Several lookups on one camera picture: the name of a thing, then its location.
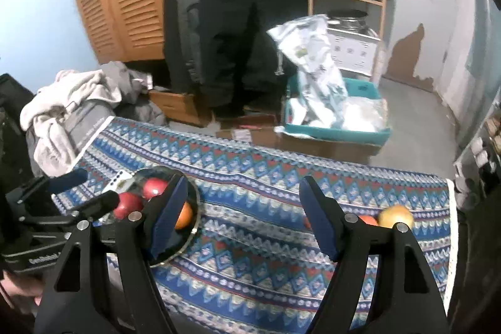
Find small open cardboard box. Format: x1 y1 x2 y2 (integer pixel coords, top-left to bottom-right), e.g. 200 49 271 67
215 115 283 147

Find yellow pear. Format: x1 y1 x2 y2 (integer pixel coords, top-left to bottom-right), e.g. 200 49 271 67
378 205 415 230

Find white rice bag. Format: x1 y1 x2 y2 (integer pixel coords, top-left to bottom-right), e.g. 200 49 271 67
267 15 349 127

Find clear plastic bags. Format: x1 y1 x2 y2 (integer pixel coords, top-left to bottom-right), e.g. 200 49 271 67
340 97 388 133

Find wooden drawer box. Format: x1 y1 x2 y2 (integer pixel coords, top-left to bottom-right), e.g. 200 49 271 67
149 89 214 127

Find pile of grey white clothes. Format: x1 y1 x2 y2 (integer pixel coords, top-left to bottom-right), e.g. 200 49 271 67
19 70 122 176

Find steel pot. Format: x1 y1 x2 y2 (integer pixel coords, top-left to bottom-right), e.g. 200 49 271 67
327 10 369 30

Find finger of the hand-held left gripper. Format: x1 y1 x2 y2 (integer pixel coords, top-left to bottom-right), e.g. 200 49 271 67
72 191 120 221
47 167 89 194

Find black bag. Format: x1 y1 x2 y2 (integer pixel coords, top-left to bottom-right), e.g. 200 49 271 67
0 74 36 178

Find large cardboard box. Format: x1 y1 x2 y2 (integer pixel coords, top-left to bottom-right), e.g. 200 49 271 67
282 131 382 163

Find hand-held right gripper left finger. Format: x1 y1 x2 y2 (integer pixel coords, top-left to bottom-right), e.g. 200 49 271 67
34 170 189 334

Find blue patterned tablecloth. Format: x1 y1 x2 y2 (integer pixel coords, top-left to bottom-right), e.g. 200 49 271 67
53 116 458 334

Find dark red apple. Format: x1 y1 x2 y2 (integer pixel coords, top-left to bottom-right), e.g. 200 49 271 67
113 193 145 219

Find group of assorted shoes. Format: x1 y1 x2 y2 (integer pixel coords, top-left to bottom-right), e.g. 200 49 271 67
456 115 501 202

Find grey shoe rack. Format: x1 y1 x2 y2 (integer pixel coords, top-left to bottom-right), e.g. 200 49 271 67
454 84 501 209

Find white door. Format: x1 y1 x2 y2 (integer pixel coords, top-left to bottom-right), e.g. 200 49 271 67
432 0 476 111

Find teal plastic crate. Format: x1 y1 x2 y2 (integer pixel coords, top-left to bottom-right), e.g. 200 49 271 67
282 78 392 147

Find person's left hand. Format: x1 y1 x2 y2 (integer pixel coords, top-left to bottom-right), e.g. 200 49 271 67
0 271 42 297

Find dark coat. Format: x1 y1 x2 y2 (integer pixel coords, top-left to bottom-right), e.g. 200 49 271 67
162 0 186 92

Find dark grey garment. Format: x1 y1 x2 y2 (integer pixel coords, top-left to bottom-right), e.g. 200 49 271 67
117 99 167 127

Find light grey garment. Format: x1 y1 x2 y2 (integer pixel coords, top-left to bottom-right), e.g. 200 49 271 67
100 61 151 111

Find dark glass bowl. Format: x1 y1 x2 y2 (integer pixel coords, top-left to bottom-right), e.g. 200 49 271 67
111 167 202 267

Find white lattice storage box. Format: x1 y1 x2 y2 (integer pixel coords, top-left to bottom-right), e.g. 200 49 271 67
327 27 382 76

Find black hooded jacket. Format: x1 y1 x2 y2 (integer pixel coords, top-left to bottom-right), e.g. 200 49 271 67
196 0 308 117

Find grey printed garment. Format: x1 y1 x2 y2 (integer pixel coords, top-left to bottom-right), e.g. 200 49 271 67
65 101 114 158

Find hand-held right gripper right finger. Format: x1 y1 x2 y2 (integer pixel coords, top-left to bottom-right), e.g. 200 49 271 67
298 175 449 334

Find grey jacket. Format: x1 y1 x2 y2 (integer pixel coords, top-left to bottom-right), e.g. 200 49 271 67
178 0 208 92

